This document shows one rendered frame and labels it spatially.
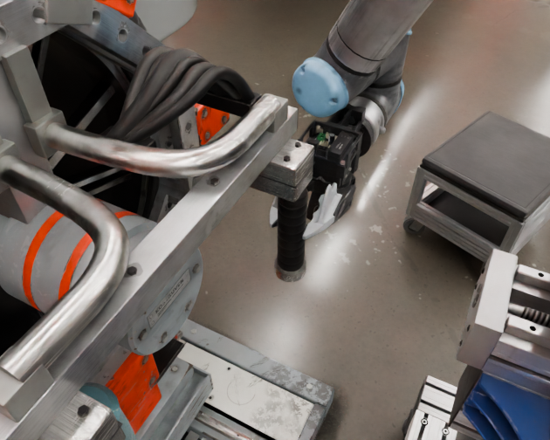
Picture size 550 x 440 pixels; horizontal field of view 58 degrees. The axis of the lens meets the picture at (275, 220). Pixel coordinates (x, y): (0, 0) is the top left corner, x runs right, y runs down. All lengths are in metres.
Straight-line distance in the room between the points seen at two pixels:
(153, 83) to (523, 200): 1.21
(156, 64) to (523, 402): 0.59
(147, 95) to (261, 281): 1.17
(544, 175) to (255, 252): 0.92
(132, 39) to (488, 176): 1.20
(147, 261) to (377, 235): 1.44
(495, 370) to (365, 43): 0.44
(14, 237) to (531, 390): 0.64
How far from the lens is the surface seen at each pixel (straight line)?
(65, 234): 0.55
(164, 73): 0.52
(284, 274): 0.67
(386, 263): 1.71
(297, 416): 1.31
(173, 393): 1.20
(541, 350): 0.69
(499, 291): 0.70
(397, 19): 0.58
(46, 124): 0.52
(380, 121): 0.77
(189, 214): 0.44
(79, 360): 0.38
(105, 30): 0.58
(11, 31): 0.50
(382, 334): 1.54
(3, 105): 0.51
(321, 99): 0.64
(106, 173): 0.79
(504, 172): 1.63
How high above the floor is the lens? 1.28
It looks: 45 degrees down
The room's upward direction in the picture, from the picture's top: straight up
